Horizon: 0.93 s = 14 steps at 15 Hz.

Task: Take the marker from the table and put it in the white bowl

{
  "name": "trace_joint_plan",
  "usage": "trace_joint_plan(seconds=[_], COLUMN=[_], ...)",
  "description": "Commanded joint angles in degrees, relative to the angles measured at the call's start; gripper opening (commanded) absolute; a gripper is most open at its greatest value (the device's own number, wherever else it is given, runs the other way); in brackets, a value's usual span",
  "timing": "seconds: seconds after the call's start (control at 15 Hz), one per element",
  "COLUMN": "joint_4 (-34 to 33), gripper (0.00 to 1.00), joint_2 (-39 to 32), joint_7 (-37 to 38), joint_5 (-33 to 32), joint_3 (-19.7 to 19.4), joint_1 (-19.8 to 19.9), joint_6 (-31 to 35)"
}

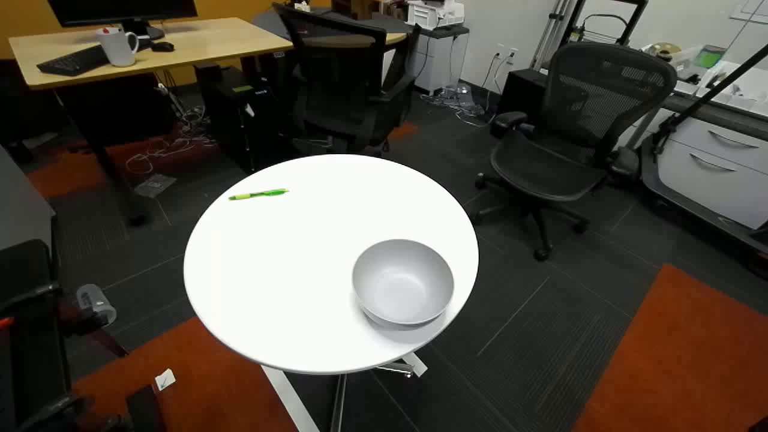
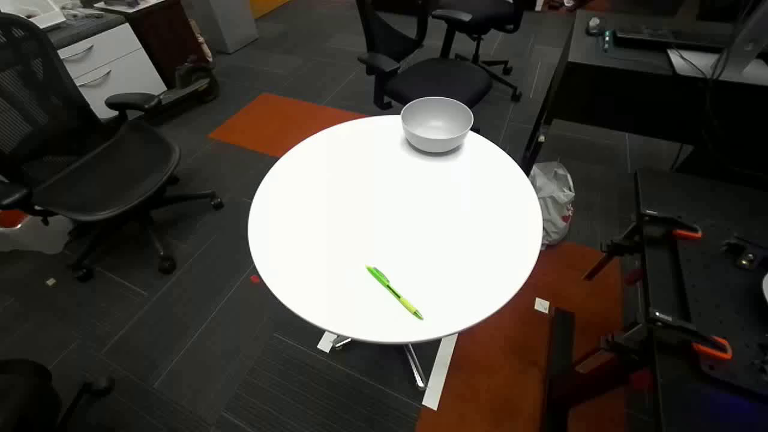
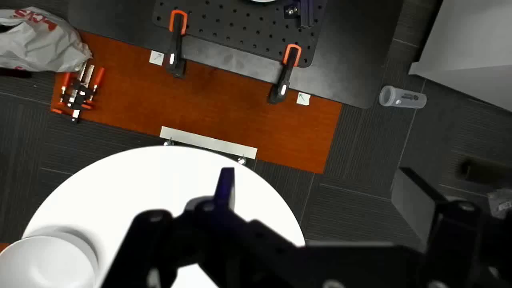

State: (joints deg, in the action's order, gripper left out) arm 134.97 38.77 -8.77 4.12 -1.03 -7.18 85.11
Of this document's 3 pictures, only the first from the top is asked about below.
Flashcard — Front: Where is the green marker pen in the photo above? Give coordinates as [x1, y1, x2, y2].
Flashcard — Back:
[229, 186, 288, 200]

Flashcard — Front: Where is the white bowl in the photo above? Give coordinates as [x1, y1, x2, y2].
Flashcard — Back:
[354, 240, 455, 326]

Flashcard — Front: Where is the round white table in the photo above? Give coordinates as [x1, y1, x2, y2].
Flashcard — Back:
[181, 150, 484, 432]

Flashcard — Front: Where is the black office chair at desk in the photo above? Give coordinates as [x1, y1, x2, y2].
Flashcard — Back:
[278, 7, 421, 154]

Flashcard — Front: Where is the wooden desk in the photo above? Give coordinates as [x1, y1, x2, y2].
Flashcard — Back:
[11, 17, 292, 224]

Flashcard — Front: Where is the black mesh office chair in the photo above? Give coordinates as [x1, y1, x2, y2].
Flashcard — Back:
[476, 40, 677, 258]

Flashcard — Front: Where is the white mug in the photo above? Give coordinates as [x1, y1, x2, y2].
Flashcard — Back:
[100, 25, 139, 67]

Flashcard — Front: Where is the white drawer cabinet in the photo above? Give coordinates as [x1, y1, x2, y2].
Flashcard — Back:
[659, 120, 768, 229]

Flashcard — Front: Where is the black keyboard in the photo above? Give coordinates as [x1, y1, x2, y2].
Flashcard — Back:
[40, 46, 108, 76]

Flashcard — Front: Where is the black chair at left edge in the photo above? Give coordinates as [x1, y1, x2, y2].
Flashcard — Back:
[0, 240, 128, 432]

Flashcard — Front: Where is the black monitor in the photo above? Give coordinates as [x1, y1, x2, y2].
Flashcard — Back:
[48, 0, 197, 25]

